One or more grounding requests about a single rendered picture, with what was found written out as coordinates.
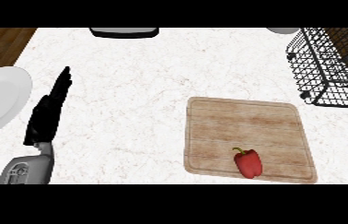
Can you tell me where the wooden cutting board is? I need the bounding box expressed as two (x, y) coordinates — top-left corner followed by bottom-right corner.
(183, 96), (320, 184)

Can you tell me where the red bell pepper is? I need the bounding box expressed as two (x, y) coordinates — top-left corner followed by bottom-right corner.
(232, 147), (264, 180)

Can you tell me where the grey round object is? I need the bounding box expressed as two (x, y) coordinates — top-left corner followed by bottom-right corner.
(266, 27), (303, 35)

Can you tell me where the white plate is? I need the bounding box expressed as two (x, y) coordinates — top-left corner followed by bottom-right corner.
(0, 65), (34, 130)

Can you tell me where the black wire tiered basket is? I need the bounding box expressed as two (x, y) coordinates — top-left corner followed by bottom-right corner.
(285, 27), (348, 108)

